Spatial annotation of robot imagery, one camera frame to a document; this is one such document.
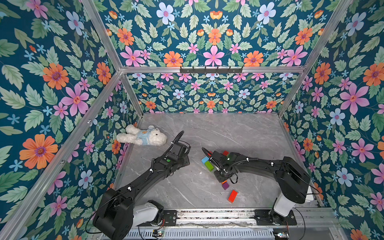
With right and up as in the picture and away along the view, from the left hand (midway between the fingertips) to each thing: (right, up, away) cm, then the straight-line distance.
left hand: (188, 158), depth 85 cm
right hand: (+19, -10, +1) cm, 22 cm away
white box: (+63, -18, -10) cm, 67 cm away
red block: (+23, +1, +10) cm, 25 cm away
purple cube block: (+21, -15, -2) cm, 26 cm away
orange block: (+20, -12, -4) cm, 24 cm away
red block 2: (+24, -19, -7) cm, 32 cm away
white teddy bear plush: (-25, +12, +10) cm, 30 cm away
